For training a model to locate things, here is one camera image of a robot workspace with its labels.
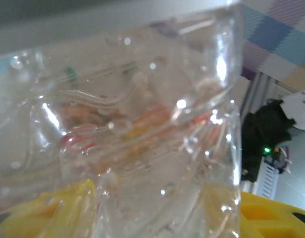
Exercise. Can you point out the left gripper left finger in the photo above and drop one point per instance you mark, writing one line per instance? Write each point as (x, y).
(43, 215)

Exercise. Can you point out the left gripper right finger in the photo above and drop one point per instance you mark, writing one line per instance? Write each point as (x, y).
(271, 218)

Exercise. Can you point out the bottle red white label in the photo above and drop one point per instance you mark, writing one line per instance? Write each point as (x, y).
(142, 124)

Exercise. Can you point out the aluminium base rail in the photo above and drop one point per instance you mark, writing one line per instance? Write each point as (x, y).
(259, 91)

